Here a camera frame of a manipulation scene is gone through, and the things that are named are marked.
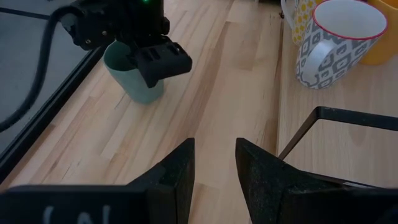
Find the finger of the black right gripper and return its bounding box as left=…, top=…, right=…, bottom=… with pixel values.
left=135, top=42, right=193, bottom=89
left=125, top=41, right=139, bottom=67

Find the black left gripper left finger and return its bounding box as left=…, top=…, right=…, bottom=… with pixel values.
left=127, top=138, right=196, bottom=224

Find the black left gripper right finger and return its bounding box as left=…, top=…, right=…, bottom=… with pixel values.
left=235, top=138, right=381, bottom=224

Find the plain green mug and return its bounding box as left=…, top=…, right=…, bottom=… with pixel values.
left=103, top=40, right=165, bottom=105

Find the grey diamond mug red rim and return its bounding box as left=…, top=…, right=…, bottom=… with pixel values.
left=294, top=0, right=389, bottom=90

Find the yellow dotted mug orange rim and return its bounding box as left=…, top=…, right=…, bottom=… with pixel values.
left=280, top=0, right=318, bottom=47

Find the plain yellow mug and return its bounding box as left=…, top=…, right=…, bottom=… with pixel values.
left=360, top=0, right=398, bottom=65

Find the black table frame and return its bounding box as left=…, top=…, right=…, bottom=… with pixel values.
left=0, top=46, right=105, bottom=184

